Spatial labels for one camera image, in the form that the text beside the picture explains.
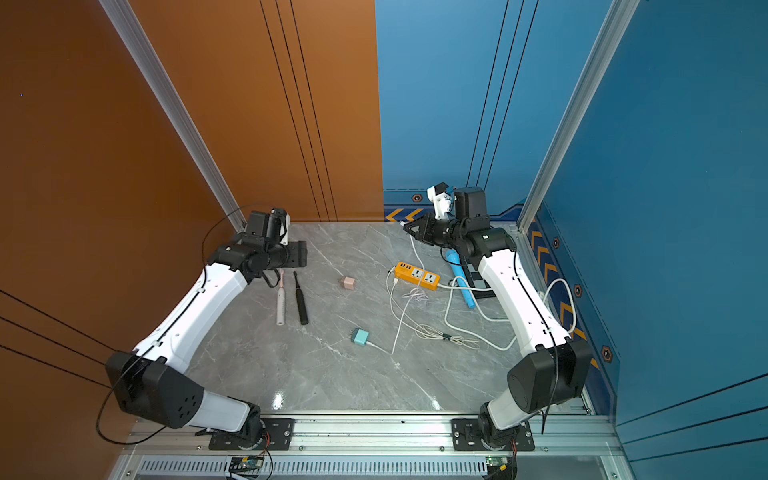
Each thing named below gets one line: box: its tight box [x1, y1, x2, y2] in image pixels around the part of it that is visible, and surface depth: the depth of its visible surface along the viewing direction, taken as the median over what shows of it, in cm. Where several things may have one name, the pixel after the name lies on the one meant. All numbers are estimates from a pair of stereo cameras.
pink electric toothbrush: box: [276, 268, 285, 326], surface depth 98 cm
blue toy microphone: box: [446, 248, 476, 309], surface depth 104 cm
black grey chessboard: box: [460, 260, 496, 299], surface depth 101 cm
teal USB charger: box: [352, 328, 370, 346], surface depth 90 cm
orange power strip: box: [394, 262, 441, 291], surface depth 104 cm
